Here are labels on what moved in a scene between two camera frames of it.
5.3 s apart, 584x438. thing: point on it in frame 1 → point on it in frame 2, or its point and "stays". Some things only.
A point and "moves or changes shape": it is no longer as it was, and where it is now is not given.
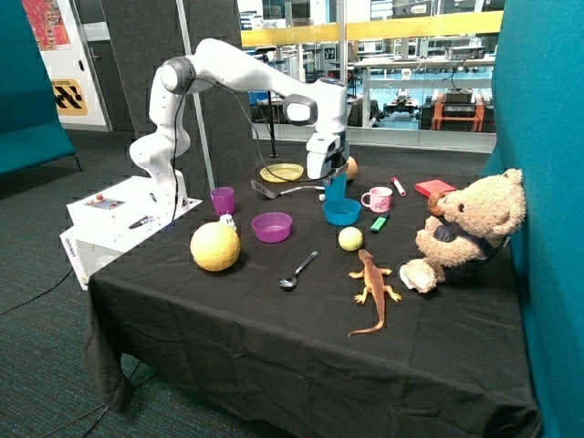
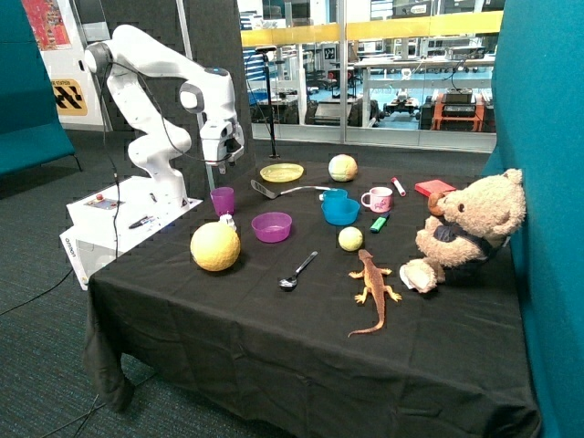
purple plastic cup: x=224 y=200 stays
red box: x=433 y=186 stays
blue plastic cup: x=335 y=188 moves or changes shape
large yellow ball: x=215 y=246 stays
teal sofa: x=31 y=131 stays
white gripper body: x=326 y=152 → x=222 y=141
